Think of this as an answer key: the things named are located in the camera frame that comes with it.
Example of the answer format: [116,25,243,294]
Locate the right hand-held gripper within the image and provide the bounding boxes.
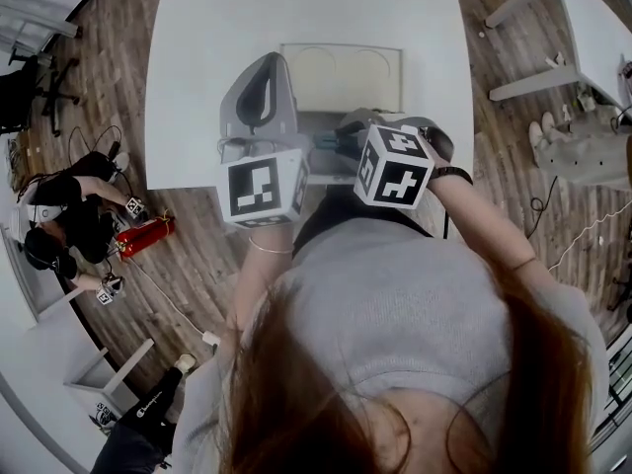
[336,108,455,211]

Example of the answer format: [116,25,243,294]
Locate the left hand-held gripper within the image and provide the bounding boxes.
[217,50,311,231]

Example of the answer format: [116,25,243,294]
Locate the teal handled tool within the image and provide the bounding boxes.
[313,133,347,152]

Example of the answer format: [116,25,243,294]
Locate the grey drawer box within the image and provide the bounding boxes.
[278,41,405,187]

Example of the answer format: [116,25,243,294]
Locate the person's right forearm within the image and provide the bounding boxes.
[428,173,549,285]

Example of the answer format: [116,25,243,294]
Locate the person's left forearm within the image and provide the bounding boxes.
[231,222,297,335]

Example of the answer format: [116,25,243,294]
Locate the white table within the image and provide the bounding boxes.
[486,0,632,118]
[143,0,476,193]

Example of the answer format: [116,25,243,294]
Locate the person's black trousers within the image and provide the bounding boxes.
[290,185,440,261]

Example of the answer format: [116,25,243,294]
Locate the black wristband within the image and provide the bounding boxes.
[433,164,474,186]

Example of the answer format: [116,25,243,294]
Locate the person's grey sweater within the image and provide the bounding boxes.
[172,214,611,474]

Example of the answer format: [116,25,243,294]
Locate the red fire extinguisher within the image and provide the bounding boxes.
[109,214,178,262]

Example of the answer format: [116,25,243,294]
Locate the black office chair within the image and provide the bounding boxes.
[0,49,83,137]

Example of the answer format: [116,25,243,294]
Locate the white shelf unit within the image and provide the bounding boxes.
[0,0,80,53]

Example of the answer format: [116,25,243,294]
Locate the white desk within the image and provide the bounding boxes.
[63,337,155,414]

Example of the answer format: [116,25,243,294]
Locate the grey hand-held gripper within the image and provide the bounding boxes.
[92,401,120,432]

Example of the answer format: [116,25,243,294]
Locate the thin gold bracelet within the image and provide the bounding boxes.
[246,236,296,256]

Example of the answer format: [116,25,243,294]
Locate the black floor cable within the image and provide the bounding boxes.
[524,175,560,241]

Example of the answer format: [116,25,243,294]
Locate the thin white cable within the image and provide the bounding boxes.
[142,269,208,338]

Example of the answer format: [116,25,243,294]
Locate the white coiled cable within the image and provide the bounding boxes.
[546,208,632,271]

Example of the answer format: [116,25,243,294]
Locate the white desk frame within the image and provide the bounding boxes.
[0,224,95,333]

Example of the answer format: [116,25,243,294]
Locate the metal wire shelf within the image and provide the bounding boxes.
[592,333,632,463]

